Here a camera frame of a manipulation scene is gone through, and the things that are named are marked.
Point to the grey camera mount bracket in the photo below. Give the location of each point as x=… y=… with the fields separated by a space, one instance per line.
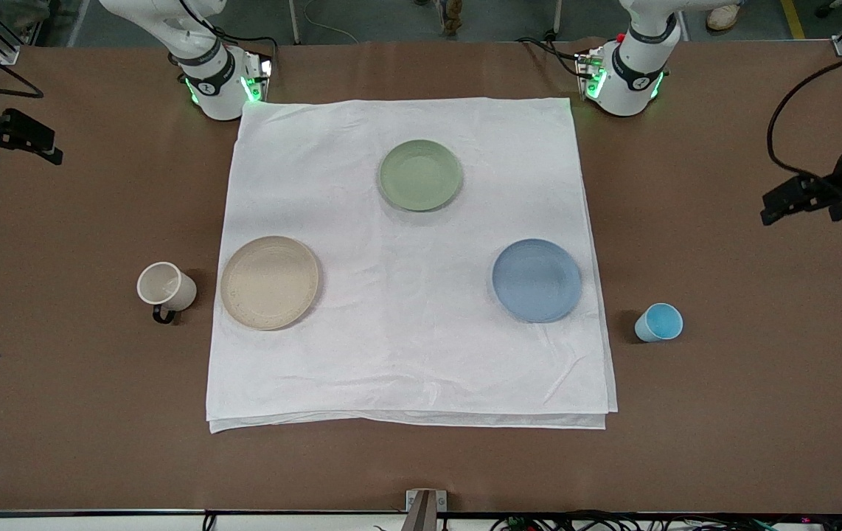
x=425 y=509

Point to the blue plate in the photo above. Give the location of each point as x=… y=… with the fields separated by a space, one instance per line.
x=537 y=280

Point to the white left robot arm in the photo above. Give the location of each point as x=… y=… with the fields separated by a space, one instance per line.
x=626 y=82

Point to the white cloth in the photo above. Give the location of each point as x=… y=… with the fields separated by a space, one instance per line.
x=413 y=346

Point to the green plate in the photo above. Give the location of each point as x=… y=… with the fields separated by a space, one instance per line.
x=420 y=175

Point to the blue cup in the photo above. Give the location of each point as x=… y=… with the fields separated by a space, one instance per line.
x=660 y=323

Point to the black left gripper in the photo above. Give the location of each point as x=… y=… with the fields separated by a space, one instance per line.
x=839 y=186

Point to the beige plate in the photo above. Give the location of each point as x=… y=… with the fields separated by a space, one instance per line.
x=269 y=282

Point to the brown shoe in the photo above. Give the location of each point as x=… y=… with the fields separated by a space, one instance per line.
x=453 y=16

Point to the white table leg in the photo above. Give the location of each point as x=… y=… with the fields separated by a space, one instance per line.
x=557 y=15
x=294 y=21

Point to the tan shoe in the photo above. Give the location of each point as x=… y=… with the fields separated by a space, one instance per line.
x=723 y=16

